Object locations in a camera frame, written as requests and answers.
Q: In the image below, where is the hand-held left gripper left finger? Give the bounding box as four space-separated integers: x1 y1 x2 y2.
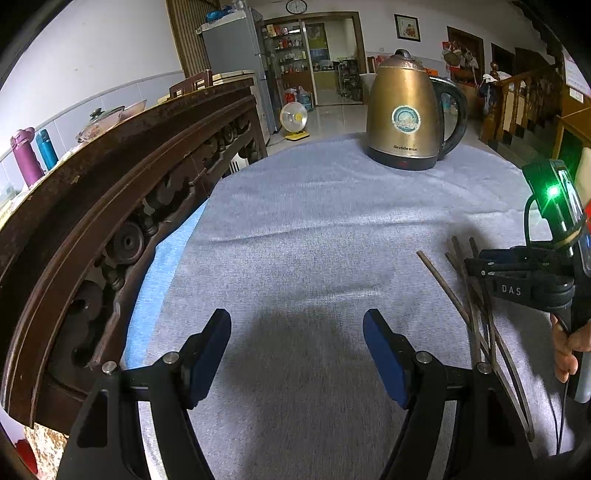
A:
55 308 233 480

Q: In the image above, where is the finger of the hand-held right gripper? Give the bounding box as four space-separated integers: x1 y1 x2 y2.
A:
464 258 574 278
479 248 574 269

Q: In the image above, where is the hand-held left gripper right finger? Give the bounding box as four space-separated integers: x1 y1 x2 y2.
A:
362 308 536 480

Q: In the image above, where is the bundle of dark chopsticks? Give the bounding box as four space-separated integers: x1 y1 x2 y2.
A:
416 236 536 442

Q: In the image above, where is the person's right hand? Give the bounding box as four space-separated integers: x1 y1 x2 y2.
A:
550 313 591 384

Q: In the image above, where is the blue table cloth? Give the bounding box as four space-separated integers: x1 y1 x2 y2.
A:
122 198 214 370

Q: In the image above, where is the wooden stair railing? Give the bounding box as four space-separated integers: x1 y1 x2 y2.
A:
479 61 567 154

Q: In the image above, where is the grey table cloth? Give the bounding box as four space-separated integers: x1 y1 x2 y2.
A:
122 133 583 480

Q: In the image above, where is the carved wooden sideboard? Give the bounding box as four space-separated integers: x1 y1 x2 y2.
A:
0 76 269 428

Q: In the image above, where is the gold electric kettle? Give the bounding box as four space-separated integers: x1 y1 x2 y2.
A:
366 48 470 172

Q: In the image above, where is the gold patterned board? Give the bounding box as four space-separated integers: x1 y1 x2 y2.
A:
22 421 71 480

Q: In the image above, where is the small floor fan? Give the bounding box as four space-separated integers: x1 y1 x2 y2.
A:
279 102 310 142

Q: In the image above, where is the glass pot lid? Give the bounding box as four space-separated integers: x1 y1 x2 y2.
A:
76 106 127 142

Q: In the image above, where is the blue thermos bottle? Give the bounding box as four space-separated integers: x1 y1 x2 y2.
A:
36 129 60 171

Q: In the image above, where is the purple thermos bottle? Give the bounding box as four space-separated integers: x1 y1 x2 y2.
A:
10 127 45 188

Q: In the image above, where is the wooden chair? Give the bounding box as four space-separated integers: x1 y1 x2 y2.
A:
168 69 214 99

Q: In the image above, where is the white chest freezer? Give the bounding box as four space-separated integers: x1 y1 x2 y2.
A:
157 69 257 105

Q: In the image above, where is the glass shelf cabinet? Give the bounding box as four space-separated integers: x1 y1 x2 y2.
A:
260 19 309 94

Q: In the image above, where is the grey refrigerator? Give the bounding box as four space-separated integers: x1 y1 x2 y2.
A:
196 6 279 136

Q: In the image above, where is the brown wooden door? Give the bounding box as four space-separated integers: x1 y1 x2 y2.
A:
165 0 221 80

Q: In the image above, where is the black cable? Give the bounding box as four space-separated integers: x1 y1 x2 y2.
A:
523 196 540 246

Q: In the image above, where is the wall calendar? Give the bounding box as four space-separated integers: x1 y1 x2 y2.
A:
563 44 591 99

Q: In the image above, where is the framed wall picture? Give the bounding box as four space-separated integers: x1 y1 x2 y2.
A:
394 14 421 44

